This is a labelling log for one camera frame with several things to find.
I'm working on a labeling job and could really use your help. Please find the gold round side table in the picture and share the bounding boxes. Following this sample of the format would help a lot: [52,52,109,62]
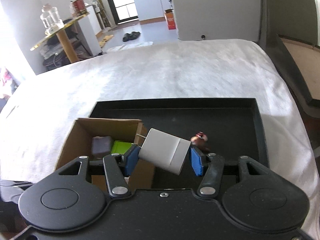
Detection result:
[30,12,89,63]

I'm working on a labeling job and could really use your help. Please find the black spray bottle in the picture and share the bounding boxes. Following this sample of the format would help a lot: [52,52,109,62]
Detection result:
[168,0,173,9]

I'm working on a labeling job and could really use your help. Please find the white power adapter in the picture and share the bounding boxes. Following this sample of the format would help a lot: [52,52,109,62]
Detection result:
[138,128,191,175]

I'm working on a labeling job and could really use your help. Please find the black tray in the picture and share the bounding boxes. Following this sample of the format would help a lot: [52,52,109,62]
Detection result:
[90,98,269,189]

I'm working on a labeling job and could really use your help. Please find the dark framed board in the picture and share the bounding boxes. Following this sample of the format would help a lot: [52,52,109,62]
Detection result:
[259,0,319,118]

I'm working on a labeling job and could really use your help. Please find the brown cardboard box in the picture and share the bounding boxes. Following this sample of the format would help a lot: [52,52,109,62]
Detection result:
[56,118,155,191]

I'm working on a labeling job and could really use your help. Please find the green toy bin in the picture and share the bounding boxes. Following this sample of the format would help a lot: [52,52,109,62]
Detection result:
[111,140,132,154]

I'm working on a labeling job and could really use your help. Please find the grey toy bin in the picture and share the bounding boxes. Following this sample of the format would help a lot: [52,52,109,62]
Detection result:
[91,136,113,159]

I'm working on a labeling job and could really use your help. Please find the brown round-headed figurine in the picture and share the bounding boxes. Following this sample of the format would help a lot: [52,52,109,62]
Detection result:
[190,132,208,151]

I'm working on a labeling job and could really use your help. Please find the white kitchen cabinet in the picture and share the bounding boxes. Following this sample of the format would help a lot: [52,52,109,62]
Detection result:
[134,0,171,24]

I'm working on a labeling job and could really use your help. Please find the red tin can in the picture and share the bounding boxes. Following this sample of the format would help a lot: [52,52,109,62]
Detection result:
[72,0,87,16]

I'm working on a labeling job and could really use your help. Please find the orange cardboard box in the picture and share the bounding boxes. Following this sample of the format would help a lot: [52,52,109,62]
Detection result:
[164,9,176,30]

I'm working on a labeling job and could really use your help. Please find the clear glass jar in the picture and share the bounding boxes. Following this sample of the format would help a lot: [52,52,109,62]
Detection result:
[40,4,64,35]

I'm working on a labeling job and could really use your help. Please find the black slippers pair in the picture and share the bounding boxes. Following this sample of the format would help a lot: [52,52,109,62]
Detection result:
[123,31,140,42]

